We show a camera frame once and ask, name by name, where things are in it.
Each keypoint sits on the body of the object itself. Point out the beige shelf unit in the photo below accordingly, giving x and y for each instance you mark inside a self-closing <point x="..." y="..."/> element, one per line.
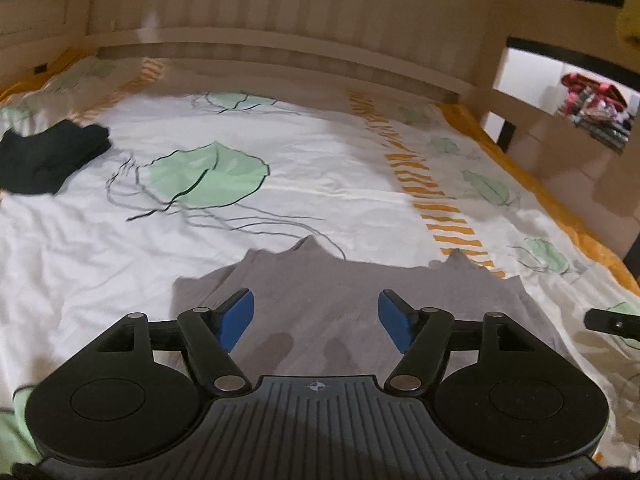
<point x="555" y="150"/>

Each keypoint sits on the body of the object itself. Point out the yellow mattress cover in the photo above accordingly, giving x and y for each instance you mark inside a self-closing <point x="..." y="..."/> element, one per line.
<point x="555" y="180"/>

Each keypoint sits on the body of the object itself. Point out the grey garment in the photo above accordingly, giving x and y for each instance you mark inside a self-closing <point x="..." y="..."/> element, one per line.
<point x="320" y="290"/>

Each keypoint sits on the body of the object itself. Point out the beige ribbed headboard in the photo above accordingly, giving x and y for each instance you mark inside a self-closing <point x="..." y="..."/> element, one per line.
<point x="300" y="20"/>

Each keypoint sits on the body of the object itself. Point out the white leaf-print bedsheet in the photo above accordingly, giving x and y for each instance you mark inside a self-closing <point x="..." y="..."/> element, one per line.
<point x="310" y="160"/>

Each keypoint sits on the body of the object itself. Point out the black garment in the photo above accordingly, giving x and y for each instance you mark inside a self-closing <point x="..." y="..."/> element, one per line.
<point x="45" y="155"/>

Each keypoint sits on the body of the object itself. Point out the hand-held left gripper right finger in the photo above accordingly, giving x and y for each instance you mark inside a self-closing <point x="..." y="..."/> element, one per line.
<point x="395" y="322"/>

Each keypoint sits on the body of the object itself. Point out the pile of colourful clothes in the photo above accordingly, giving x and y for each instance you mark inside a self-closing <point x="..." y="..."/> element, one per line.
<point x="597" y="110"/>

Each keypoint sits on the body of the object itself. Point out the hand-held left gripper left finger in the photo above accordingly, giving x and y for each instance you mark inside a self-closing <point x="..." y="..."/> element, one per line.
<point x="238" y="320"/>

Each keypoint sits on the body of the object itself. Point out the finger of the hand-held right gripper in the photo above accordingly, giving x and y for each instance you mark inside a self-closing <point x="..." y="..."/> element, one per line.
<point x="612" y="321"/>

